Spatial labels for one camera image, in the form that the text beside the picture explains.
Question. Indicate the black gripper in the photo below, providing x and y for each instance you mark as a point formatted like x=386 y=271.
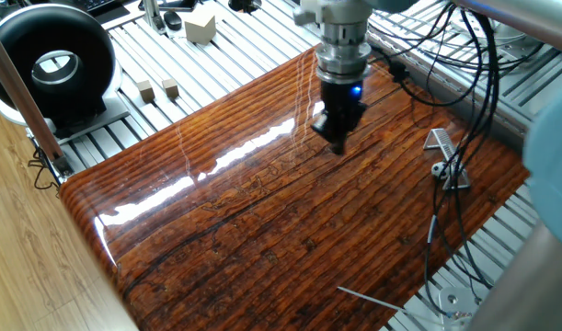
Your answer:
x=340 y=99

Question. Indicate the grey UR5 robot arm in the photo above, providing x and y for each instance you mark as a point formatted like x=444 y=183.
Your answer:
x=552 y=174

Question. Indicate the wood grain print mat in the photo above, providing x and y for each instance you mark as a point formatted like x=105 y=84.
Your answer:
x=262 y=239

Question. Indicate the large wooden cube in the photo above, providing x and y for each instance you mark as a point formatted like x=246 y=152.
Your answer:
x=200 y=27

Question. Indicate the small wooden cube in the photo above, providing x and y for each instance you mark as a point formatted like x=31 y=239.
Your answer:
x=145 y=90
x=170 y=87

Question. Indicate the black computer mouse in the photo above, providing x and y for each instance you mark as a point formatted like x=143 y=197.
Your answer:
x=172 y=19

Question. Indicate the silver perforated mounting plate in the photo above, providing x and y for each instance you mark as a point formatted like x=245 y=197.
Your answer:
x=515 y=34

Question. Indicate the silver metal stand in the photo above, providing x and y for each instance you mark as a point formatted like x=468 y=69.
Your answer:
x=154 y=16

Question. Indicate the black keyboard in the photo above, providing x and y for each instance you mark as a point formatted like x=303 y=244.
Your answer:
x=92 y=3

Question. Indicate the white plastic wrist mount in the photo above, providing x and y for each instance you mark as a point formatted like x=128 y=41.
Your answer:
x=340 y=14

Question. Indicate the grey aluminium side rail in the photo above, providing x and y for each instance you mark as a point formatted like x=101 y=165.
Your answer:
x=446 y=80

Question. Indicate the aluminium frame post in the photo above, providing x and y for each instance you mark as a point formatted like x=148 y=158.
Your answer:
x=18 y=92

